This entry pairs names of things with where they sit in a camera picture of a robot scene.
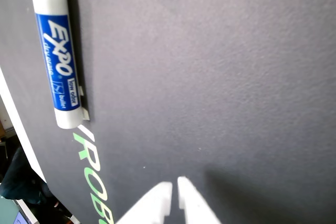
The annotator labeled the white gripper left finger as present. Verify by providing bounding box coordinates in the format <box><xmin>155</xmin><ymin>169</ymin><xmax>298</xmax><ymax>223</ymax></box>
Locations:
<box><xmin>115</xmin><ymin>181</ymin><xmax>173</xmax><ymax>224</ymax></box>

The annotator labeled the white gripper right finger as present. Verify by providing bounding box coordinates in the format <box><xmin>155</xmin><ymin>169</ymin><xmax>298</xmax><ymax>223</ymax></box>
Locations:
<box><xmin>177</xmin><ymin>176</ymin><xmax>222</xmax><ymax>224</ymax></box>

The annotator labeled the blue Expo dry-erase marker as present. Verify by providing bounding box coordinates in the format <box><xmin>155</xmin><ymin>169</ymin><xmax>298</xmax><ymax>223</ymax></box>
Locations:
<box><xmin>28</xmin><ymin>0</ymin><xmax>91</xmax><ymax>130</ymax></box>

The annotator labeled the grey WOWROBO mat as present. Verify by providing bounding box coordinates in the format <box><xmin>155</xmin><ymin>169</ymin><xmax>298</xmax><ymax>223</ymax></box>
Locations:
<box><xmin>0</xmin><ymin>0</ymin><xmax>336</xmax><ymax>224</ymax></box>

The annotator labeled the dark teal bag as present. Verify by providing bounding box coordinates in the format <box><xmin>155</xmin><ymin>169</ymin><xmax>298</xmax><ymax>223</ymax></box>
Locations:
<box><xmin>0</xmin><ymin>146</ymin><xmax>57</xmax><ymax>205</ymax></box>

